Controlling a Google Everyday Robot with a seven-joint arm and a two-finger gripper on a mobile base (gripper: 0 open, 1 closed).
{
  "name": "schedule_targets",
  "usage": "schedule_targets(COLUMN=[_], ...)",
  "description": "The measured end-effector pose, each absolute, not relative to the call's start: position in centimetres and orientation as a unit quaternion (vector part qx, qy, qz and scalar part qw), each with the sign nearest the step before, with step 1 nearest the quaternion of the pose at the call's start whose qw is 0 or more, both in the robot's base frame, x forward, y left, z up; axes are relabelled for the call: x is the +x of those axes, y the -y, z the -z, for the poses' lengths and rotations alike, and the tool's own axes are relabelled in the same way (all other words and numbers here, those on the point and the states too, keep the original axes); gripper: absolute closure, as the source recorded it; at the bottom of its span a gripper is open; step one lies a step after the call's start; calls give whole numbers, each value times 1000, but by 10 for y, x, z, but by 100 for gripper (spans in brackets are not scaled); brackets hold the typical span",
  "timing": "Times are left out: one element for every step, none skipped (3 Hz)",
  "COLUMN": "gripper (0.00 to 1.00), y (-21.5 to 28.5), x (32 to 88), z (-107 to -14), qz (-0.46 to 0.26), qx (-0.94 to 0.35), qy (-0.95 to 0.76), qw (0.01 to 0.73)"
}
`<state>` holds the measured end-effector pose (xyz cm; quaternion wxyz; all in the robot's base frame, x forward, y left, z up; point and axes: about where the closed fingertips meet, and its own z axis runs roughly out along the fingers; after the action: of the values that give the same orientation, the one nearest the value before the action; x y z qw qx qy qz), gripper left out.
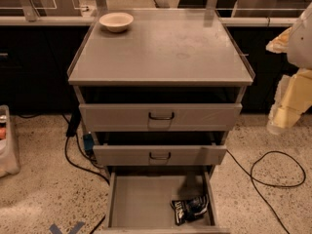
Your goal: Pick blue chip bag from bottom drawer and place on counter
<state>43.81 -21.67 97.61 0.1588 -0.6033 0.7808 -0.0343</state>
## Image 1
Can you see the dark blue chip bag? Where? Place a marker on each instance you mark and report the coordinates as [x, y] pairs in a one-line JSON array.
[[189, 210]]

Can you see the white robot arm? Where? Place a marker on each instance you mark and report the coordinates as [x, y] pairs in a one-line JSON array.
[[299, 51]]

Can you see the grey drawer cabinet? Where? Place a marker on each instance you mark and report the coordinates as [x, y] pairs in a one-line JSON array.
[[166, 56]]

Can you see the grey top drawer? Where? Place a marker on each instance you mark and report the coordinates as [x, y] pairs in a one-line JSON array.
[[148, 117]]

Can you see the grey drawer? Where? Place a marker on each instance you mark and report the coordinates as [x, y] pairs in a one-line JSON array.
[[140, 203], [148, 117], [138, 155]]

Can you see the grey bottom drawer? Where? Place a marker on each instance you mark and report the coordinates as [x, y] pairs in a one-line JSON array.
[[140, 203]]

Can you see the grey middle drawer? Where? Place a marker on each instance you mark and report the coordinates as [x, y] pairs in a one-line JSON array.
[[138, 155]]

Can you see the white bowl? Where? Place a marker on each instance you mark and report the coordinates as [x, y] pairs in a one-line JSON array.
[[116, 22]]

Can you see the blue power box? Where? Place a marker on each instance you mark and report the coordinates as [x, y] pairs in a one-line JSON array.
[[88, 142]]

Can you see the black power adapter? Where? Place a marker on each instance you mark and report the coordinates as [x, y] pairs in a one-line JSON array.
[[73, 123]]

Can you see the clear plastic bin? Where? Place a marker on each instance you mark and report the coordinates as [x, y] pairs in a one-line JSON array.
[[9, 147]]

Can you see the black middle drawer handle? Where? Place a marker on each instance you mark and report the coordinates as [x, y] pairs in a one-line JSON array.
[[160, 157]]

